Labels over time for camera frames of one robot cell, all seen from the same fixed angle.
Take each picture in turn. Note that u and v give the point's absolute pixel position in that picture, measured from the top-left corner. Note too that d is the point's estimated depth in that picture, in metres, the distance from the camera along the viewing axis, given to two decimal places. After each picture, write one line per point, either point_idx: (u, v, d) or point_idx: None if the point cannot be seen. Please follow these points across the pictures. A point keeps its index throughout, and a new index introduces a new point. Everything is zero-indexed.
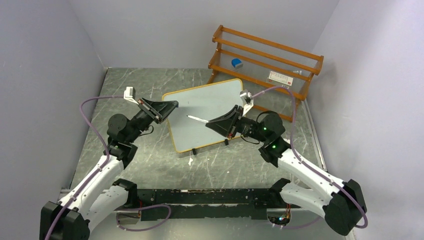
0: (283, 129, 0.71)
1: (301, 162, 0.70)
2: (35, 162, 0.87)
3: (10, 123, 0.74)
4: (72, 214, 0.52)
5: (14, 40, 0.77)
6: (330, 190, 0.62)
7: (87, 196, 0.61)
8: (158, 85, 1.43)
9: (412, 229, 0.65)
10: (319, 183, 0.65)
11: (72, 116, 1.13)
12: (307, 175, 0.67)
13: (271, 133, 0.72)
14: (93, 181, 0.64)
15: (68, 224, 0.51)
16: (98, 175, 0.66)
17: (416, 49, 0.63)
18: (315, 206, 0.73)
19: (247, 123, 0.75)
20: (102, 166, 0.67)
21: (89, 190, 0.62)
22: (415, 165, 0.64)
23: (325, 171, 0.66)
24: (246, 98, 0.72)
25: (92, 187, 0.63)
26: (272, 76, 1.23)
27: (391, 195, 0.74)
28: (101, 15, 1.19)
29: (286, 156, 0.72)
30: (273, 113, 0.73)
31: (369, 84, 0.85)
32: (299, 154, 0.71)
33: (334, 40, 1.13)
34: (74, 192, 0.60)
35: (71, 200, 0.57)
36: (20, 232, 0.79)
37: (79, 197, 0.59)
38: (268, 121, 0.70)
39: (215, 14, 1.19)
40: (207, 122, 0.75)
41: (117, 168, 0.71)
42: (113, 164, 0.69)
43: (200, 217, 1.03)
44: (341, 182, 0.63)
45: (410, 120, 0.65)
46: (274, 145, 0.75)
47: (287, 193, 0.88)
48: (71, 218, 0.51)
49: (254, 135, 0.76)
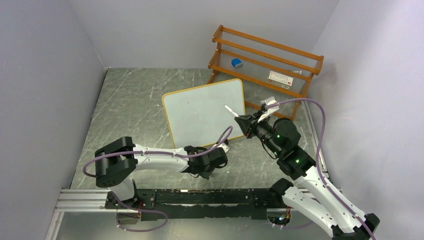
0: (297, 135, 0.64)
1: (326, 186, 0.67)
2: (36, 163, 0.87)
3: (10, 124, 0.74)
4: (124, 163, 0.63)
5: (14, 41, 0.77)
6: (353, 223, 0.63)
7: (148, 162, 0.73)
8: (158, 85, 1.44)
9: (411, 230, 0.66)
10: (342, 213, 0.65)
11: (72, 116, 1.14)
12: (329, 200, 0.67)
13: (286, 141, 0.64)
14: (163, 157, 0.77)
15: (119, 164, 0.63)
16: (169, 155, 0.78)
17: (417, 49, 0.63)
18: (322, 222, 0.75)
19: (265, 128, 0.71)
20: (176, 154, 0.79)
21: (153, 159, 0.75)
22: (414, 166, 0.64)
23: (348, 201, 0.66)
24: (263, 105, 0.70)
25: (158, 159, 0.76)
26: (272, 76, 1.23)
27: (390, 197, 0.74)
28: (101, 15, 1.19)
29: (310, 176, 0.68)
30: (286, 120, 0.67)
31: (369, 84, 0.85)
32: (325, 177, 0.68)
33: (334, 40, 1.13)
34: (148, 150, 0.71)
35: (139, 152, 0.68)
36: (20, 232, 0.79)
37: (144, 156, 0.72)
38: (279, 127, 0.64)
39: (215, 13, 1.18)
40: (234, 116, 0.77)
41: (179, 166, 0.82)
42: (183, 162, 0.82)
43: (201, 217, 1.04)
44: (363, 216, 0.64)
45: (410, 121, 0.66)
46: (297, 159, 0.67)
47: (291, 199, 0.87)
48: (122, 164, 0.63)
49: (269, 144, 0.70)
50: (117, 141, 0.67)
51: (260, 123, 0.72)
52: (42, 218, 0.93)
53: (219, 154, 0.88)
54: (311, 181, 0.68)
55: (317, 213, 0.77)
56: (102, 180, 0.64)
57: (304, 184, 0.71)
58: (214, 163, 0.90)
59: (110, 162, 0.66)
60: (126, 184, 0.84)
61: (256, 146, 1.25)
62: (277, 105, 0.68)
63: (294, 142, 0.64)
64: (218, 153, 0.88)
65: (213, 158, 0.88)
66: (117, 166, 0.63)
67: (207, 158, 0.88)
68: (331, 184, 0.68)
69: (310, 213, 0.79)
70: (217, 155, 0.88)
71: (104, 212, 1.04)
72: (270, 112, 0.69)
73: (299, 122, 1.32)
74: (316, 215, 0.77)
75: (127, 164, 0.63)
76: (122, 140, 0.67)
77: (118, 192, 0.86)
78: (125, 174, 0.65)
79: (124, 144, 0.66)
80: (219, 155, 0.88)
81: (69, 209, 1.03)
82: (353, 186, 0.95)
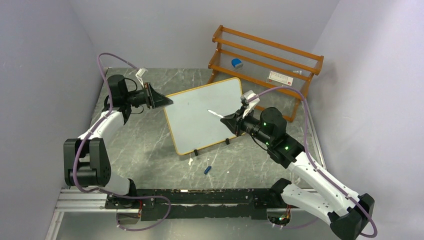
0: (284, 121, 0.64)
1: (317, 170, 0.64)
2: (36, 163, 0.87)
3: (10, 124, 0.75)
4: (95, 142, 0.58)
5: (14, 43, 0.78)
6: (346, 204, 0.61)
7: (102, 133, 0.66)
8: (158, 85, 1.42)
9: (411, 229, 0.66)
10: (335, 195, 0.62)
11: (72, 115, 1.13)
12: (321, 184, 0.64)
13: (273, 128, 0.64)
14: (105, 122, 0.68)
15: (93, 152, 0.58)
16: (105, 121, 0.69)
17: (415, 50, 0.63)
18: (319, 211, 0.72)
19: (251, 122, 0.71)
20: (108, 114, 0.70)
21: (103, 129, 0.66)
22: (414, 167, 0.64)
23: (340, 183, 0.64)
24: (244, 100, 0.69)
25: (104, 128, 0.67)
26: (272, 76, 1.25)
27: (391, 197, 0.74)
28: (101, 15, 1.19)
29: (300, 161, 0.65)
30: (271, 108, 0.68)
31: (369, 85, 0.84)
32: (314, 161, 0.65)
33: (334, 40, 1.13)
34: (91, 128, 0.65)
35: (88, 134, 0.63)
36: (20, 232, 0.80)
37: (95, 132, 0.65)
38: (265, 115, 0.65)
39: (215, 14, 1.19)
40: (221, 118, 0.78)
41: (119, 120, 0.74)
42: (116, 114, 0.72)
43: (201, 217, 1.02)
44: (357, 196, 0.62)
45: (409, 122, 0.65)
46: (286, 146, 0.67)
47: (289, 195, 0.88)
48: (94, 146, 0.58)
49: (258, 136, 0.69)
50: (64, 157, 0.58)
51: (246, 118, 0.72)
52: (42, 219, 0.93)
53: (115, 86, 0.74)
54: (301, 166, 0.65)
55: (314, 204, 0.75)
56: (101, 172, 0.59)
57: (295, 171, 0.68)
58: (123, 90, 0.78)
59: (86, 165, 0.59)
60: (120, 182, 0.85)
61: (256, 146, 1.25)
62: (257, 98, 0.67)
63: (281, 128, 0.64)
64: (113, 86, 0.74)
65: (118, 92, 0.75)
66: (93, 153, 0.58)
67: (117, 97, 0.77)
68: (321, 168, 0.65)
69: (309, 207, 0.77)
70: (116, 89, 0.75)
71: (105, 211, 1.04)
72: (251, 106, 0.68)
73: (299, 122, 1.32)
74: (313, 206, 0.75)
75: (97, 141, 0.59)
76: (67, 144, 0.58)
77: (120, 187, 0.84)
78: (105, 152, 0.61)
79: (73, 143, 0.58)
80: (118, 87, 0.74)
81: (69, 209, 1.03)
82: (352, 186, 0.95)
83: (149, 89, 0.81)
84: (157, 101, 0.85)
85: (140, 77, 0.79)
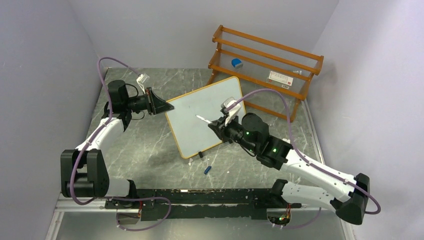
0: (266, 126, 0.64)
1: (310, 165, 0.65)
2: (36, 163, 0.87)
3: (9, 124, 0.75)
4: (92, 154, 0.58)
5: (14, 42, 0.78)
6: (346, 189, 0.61)
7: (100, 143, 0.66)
8: (158, 85, 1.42)
9: (412, 229, 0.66)
10: (334, 184, 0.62)
11: (71, 115, 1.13)
12: (317, 177, 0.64)
13: (257, 134, 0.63)
14: (104, 131, 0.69)
15: (89, 164, 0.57)
16: (103, 129, 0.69)
17: (416, 50, 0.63)
18: (322, 202, 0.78)
19: (235, 128, 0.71)
20: (107, 122, 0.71)
21: (101, 138, 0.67)
22: (414, 167, 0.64)
23: (335, 170, 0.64)
24: (223, 108, 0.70)
25: (103, 137, 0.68)
26: (272, 76, 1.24)
27: (391, 196, 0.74)
28: (101, 15, 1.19)
29: (291, 160, 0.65)
30: (251, 115, 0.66)
31: (369, 85, 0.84)
32: (305, 156, 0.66)
33: (334, 39, 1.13)
34: (89, 137, 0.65)
35: (87, 144, 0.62)
36: (20, 231, 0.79)
37: (93, 143, 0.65)
38: (246, 123, 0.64)
39: (215, 14, 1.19)
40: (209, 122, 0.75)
41: (119, 126, 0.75)
42: (115, 121, 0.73)
43: (201, 217, 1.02)
44: (353, 179, 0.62)
45: (410, 122, 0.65)
46: (274, 149, 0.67)
47: (289, 194, 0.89)
48: (91, 158, 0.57)
49: (243, 142, 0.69)
50: (61, 168, 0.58)
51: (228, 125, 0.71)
52: (41, 219, 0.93)
53: (115, 92, 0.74)
54: (295, 164, 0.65)
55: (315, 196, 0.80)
56: (98, 184, 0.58)
57: (290, 170, 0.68)
58: (124, 96, 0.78)
59: (83, 176, 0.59)
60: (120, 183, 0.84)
61: None
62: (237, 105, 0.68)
63: (265, 133, 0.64)
64: (113, 92, 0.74)
65: (118, 98, 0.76)
66: (89, 165, 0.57)
67: (117, 103, 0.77)
68: (313, 161, 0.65)
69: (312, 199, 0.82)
70: (116, 95, 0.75)
71: (105, 211, 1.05)
72: (232, 114, 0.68)
73: (299, 121, 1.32)
74: (315, 198, 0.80)
75: (95, 153, 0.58)
76: (64, 155, 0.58)
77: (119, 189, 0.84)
78: (103, 163, 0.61)
79: (70, 154, 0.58)
80: (118, 93, 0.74)
81: (70, 208, 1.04)
82: None
83: (150, 95, 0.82)
84: (157, 106, 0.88)
85: (141, 83, 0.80)
